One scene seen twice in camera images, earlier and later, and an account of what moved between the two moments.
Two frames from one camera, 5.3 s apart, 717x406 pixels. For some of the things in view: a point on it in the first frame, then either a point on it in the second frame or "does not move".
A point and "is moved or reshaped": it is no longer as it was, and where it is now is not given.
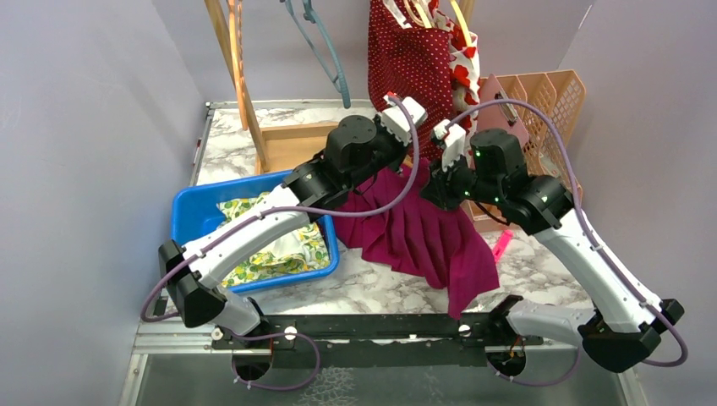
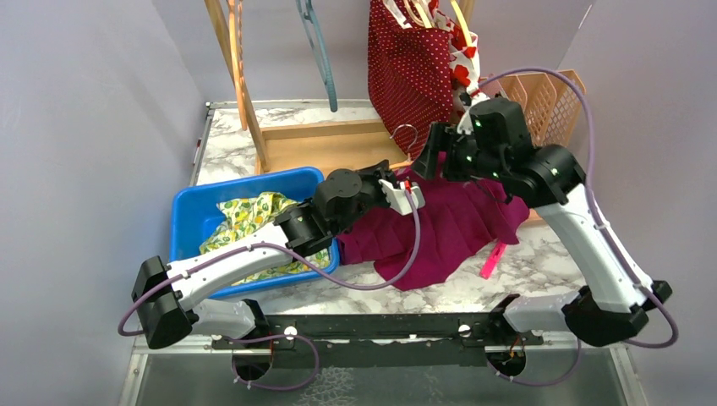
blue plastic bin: x=195 y=212 does not move
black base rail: x=382 y=341 does not move
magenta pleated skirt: x=389 y=217 is moved or reshaped
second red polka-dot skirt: x=413 y=64 does not move
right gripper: x=437 y=189 to x=453 y=140
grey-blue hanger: x=341 y=81 is moved or reshaped
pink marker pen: x=503 y=241 to x=492 y=260
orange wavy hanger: x=235 y=15 does not move
